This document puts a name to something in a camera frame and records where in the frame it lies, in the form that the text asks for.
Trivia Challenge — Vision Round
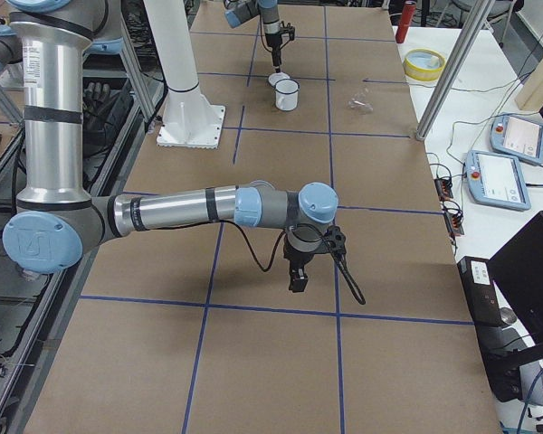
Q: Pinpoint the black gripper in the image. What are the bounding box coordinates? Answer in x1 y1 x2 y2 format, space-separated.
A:
263 21 282 72
283 241 319 293

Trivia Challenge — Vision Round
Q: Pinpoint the white cup lid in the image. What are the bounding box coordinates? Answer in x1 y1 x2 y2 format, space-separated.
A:
267 72 291 89

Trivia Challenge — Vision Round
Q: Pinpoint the white enamel cup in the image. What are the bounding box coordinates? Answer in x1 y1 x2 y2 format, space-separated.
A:
274 79 300 111

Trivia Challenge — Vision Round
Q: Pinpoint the red cylinder bottle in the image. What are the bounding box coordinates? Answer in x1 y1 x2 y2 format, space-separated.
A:
395 0 417 44

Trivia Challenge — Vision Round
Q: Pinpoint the yellow tape roll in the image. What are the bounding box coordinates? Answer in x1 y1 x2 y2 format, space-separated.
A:
403 49 446 81

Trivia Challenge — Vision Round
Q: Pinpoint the black desktop box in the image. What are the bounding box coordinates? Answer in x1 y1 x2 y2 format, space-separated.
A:
457 256 503 327

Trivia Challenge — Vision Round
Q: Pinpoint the near teach pendant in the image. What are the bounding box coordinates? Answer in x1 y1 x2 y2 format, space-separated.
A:
464 150 531 211

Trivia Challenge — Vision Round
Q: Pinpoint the teach pendant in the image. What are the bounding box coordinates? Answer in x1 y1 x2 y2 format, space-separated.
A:
490 114 543 165
464 150 531 211

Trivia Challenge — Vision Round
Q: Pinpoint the black monitor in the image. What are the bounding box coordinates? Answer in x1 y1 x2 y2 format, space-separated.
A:
489 211 543 342

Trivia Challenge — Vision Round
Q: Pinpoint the far teach pendant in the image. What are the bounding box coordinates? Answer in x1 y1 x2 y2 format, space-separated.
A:
490 114 543 165

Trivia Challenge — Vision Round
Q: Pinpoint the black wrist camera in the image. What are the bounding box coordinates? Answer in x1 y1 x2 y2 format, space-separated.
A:
281 22 295 42
324 225 347 260

